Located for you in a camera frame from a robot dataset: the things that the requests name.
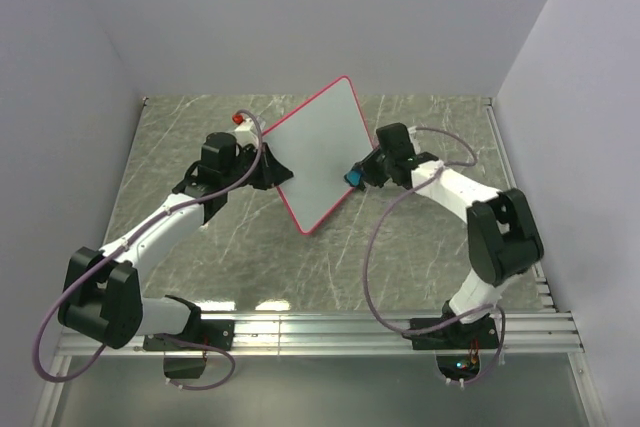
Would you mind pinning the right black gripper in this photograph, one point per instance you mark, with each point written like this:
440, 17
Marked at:
369, 174

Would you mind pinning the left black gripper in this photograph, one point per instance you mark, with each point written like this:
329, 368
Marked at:
273, 173

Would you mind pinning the blue whiteboard eraser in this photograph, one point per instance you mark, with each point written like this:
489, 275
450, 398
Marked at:
353, 178

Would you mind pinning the pink framed whiteboard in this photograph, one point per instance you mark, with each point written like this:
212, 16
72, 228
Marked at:
319, 141

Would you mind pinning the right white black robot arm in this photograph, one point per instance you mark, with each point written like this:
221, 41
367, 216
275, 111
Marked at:
502, 237

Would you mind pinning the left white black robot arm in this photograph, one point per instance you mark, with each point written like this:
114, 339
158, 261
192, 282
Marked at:
102, 297

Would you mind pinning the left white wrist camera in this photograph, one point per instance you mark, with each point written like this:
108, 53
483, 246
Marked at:
245, 131

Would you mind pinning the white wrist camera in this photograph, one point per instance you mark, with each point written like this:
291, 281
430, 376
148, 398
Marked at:
413, 132
245, 131

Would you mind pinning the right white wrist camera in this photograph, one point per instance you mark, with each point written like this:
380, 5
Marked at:
413, 132

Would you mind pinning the aluminium rail right side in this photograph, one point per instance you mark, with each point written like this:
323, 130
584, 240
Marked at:
521, 213

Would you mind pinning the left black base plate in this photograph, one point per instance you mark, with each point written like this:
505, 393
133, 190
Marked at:
212, 333

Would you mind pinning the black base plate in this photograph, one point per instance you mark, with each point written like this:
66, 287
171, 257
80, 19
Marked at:
212, 333
482, 334

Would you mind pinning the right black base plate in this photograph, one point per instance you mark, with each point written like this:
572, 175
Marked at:
482, 334

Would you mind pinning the aluminium mounting rail front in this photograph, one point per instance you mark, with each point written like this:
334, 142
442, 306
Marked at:
359, 334

